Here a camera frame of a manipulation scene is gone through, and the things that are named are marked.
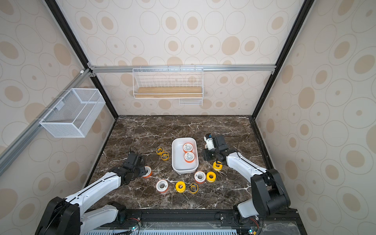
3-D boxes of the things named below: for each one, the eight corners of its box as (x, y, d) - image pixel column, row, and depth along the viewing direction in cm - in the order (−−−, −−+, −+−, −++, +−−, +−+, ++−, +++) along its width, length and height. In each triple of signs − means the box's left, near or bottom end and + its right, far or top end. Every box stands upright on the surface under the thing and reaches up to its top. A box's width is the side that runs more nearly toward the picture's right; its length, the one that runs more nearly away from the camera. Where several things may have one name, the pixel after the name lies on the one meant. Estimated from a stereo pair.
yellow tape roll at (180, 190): (175, 193, 84) (175, 191, 82) (176, 182, 88) (175, 181, 86) (185, 193, 84) (185, 191, 82) (185, 182, 88) (185, 181, 86)
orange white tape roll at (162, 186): (155, 193, 84) (154, 191, 82) (157, 180, 88) (156, 179, 87) (167, 193, 84) (167, 191, 82) (168, 180, 88) (168, 179, 87)
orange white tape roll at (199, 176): (194, 183, 87) (194, 182, 85) (194, 172, 92) (194, 171, 90) (206, 183, 87) (206, 182, 85) (205, 172, 92) (205, 171, 90)
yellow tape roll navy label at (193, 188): (188, 193, 84) (188, 192, 82) (188, 184, 87) (188, 182, 86) (198, 193, 84) (198, 192, 82) (198, 184, 87) (198, 182, 86)
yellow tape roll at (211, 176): (206, 182, 88) (206, 180, 86) (205, 173, 92) (206, 171, 90) (216, 182, 88) (216, 180, 86) (215, 173, 92) (215, 171, 90)
